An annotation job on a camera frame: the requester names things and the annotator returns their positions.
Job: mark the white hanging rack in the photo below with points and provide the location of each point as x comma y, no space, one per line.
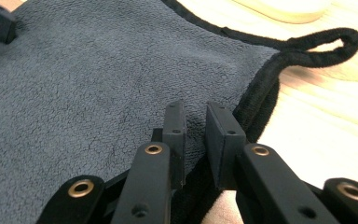
286,12

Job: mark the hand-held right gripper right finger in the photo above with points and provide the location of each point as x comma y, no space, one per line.
227,149

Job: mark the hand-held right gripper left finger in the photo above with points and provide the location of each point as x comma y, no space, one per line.
174,146

